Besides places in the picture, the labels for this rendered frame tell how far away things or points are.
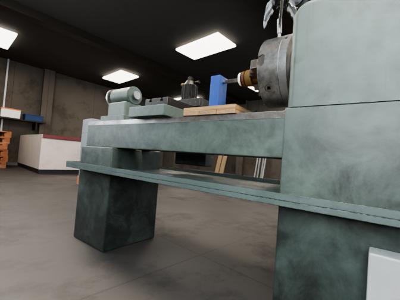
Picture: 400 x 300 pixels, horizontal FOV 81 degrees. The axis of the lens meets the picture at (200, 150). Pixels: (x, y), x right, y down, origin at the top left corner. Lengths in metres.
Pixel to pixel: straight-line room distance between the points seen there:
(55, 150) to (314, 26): 6.17
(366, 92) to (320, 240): 0.48
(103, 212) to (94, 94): 8.34
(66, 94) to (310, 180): 9.04
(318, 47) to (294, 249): 0.70
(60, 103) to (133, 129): 7.92
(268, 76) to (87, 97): 8.93
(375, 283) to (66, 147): 6.41
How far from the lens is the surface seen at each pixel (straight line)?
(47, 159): 6.57
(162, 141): 1.33
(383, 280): 0.84
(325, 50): 0.96
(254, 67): 1.13
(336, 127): 0.88
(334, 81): 0.92
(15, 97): 9.12
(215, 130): 1.11
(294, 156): 0.89
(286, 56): 1.06
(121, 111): 1.82
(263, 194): 0.85
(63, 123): 9.35
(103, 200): 1.70
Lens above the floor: 0.66
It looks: 2 degrees up
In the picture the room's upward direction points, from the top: 4 degrees clockwise
